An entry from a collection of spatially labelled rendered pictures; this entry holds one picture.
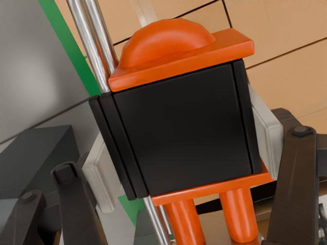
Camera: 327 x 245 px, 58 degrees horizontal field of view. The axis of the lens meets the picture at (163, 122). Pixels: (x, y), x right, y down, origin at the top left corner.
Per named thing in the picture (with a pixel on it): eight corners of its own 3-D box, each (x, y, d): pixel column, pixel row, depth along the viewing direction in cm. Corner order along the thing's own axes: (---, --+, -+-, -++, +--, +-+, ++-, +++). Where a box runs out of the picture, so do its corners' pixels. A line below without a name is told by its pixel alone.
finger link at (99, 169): (114, 213, 15) (100, 216, 15) (130, 147, 22) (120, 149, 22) (94, 165, 14) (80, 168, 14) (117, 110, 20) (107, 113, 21)
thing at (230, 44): (253, 141, 22) (276, 182, 17) (156, 164, 23) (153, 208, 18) (233, 26, 18) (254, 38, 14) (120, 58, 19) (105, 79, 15)
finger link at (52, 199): (89, 229, 14) (29, 240, 14) (108, 168, 18) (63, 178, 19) (77, 203, 13) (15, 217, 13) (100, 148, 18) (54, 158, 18)
